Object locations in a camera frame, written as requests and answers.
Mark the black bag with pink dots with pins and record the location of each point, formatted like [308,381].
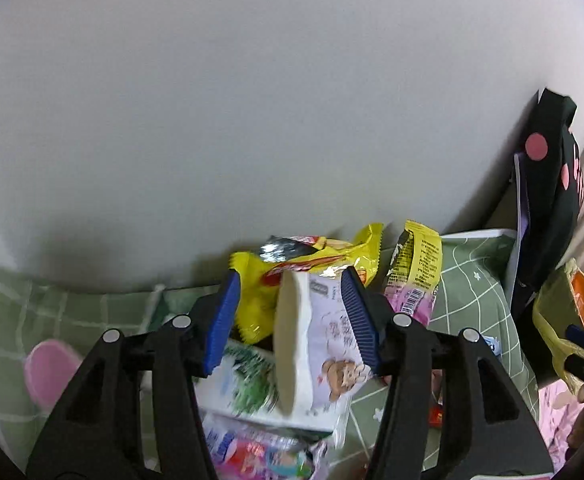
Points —
[546,200]

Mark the blue printed carton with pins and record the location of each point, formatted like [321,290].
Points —
[493,345]

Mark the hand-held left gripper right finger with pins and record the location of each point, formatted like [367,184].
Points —
[359,320]

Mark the pink printed sheet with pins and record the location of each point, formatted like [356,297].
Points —
[554,410]

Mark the yellow plastic bag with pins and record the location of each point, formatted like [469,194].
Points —
[551,320]

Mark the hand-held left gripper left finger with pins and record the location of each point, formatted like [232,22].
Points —
[224,320]

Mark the white tissue pack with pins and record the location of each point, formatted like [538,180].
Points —
[322,340]

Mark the purple snack wrapper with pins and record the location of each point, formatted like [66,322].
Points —
[416,270]

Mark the green white packet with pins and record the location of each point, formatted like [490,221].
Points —
[242,380]

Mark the green checked blanket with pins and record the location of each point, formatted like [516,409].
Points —
[471,290]

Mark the yellow snack bag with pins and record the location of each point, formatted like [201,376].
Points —
[252,305]

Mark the colourful printed packet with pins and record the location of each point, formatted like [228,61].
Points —
[252,452]

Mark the small red packet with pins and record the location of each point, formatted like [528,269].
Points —
[436,416]

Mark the pink round cloth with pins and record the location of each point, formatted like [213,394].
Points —
[52,370]

